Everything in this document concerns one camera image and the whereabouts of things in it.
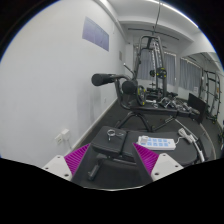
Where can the white wall socket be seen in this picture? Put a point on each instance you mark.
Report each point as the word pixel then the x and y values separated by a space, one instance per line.
pixel 63 136

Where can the black padded workout bench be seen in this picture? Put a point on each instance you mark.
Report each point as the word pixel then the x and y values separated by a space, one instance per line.
pixel 110 164

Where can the blue wall poster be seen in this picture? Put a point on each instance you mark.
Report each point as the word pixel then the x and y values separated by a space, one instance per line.
pixel 93 33

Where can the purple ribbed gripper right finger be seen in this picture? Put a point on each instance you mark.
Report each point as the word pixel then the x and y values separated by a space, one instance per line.
pixel 145 157

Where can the white power strip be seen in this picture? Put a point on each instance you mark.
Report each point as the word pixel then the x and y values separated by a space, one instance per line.
pixel 159 144

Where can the white charger plug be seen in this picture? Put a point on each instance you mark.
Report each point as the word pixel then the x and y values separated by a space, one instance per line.
pixel 143 139

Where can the grey window curtain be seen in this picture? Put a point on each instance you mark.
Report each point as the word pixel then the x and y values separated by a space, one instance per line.
pixel 190 75

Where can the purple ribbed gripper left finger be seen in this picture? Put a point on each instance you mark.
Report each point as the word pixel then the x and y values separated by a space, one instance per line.
pixel 74 159

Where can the multi-station gym machine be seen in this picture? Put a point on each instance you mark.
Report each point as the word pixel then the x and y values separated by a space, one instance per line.
pixel 150 62

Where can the black squat rack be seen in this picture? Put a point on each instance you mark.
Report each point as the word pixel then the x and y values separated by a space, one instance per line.
pixel 211 89

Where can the metal barbell collar clip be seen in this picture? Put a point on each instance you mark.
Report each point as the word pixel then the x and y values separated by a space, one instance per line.
pixel 112 133

